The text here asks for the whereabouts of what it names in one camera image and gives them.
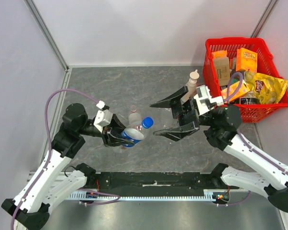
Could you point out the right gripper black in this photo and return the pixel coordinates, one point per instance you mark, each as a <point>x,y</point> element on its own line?
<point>186,114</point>

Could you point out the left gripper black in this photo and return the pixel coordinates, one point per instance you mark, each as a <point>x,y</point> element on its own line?
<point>109,139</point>

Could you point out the Pepsi bottle blue label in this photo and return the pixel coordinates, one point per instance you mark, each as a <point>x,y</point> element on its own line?
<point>135,132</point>

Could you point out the red label water bottle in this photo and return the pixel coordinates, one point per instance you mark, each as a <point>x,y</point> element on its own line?
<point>134,115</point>

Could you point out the blue Pepsi bottle cap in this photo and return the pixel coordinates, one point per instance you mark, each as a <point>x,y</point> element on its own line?
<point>147,122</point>

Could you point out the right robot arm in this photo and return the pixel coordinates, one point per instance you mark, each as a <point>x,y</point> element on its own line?
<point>270,178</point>

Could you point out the beige nozzle bottle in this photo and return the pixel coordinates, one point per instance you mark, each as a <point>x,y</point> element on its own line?
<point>191,85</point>

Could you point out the brown cardboard box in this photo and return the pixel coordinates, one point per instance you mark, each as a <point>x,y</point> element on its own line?
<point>222,70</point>

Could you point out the orange snack box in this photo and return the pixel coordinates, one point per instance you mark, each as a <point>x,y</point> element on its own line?
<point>243,89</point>

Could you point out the dark jar in basket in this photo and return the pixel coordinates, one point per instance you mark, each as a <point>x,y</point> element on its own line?
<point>248,99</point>

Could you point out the small orange box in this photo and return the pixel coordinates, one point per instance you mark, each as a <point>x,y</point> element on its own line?
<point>219,54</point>

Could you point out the orange Sugar Daddy box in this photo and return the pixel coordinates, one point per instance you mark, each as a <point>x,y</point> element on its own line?
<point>246,60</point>

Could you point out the yellow Lays chip bag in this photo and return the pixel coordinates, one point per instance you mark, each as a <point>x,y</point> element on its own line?
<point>268,89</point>

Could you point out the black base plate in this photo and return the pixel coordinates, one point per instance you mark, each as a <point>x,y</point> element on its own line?
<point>155,183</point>

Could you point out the slotted cable duct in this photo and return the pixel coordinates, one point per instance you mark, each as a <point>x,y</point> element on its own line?
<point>87,196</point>

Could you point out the aluminium frame rail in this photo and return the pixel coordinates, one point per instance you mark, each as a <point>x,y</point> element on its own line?
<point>46,32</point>

